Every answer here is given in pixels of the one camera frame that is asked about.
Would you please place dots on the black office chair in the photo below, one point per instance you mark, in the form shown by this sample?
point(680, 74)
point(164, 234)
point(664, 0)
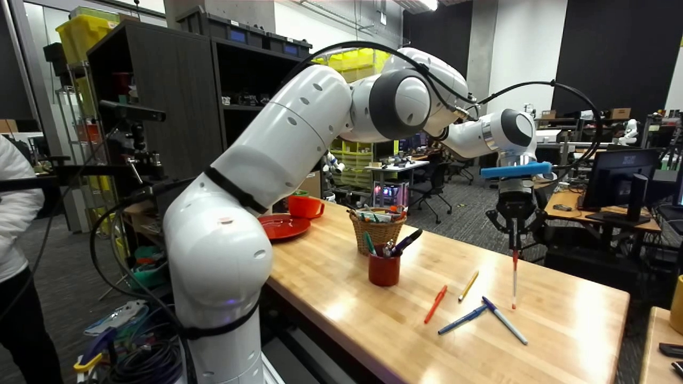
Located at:
point(433, 182)

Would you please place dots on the black computer monitor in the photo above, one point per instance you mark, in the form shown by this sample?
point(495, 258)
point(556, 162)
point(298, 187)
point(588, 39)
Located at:
point(620, 178)

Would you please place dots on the black shelf cabinet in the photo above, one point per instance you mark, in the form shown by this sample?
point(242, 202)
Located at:
point(171, 93)

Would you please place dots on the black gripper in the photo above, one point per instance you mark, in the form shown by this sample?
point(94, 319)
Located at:
point(514, 203)

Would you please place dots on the purple capped white marker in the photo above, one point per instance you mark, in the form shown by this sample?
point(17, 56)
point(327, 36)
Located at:
point(504, 321)

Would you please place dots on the person in white shirt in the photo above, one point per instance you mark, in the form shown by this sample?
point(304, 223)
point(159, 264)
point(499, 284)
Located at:
point(13, 215)

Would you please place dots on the red plate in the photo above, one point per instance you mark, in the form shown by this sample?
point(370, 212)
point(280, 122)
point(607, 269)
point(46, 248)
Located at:
point(285, 228)

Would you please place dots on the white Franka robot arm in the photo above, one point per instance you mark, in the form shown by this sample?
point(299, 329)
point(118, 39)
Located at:
point(285, 141)

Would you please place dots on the orange pen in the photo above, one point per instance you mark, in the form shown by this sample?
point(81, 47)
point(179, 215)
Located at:
point(435, 306)

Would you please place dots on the yellow shelf rack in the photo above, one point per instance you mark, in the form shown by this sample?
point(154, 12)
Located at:
point(354, 64)

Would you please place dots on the red pen cup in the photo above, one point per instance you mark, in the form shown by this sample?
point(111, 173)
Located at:
point(385, 272)

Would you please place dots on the red mug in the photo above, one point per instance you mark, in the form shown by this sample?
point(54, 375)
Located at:
point(304, 207)

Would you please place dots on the wooden background desk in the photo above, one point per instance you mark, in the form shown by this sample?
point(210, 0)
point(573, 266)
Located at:
point(569, 205)

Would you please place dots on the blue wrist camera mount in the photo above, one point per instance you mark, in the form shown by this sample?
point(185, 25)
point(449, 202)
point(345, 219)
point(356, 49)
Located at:
point(514, 172)

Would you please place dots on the yellow pencil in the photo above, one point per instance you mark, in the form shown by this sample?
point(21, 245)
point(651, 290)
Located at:
point(469, 286)

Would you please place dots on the blue pen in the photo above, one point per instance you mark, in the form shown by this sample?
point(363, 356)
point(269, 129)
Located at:
point(462, 321)

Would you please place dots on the teal capped white marker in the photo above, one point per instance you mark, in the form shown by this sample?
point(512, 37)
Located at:
point(368, 245)

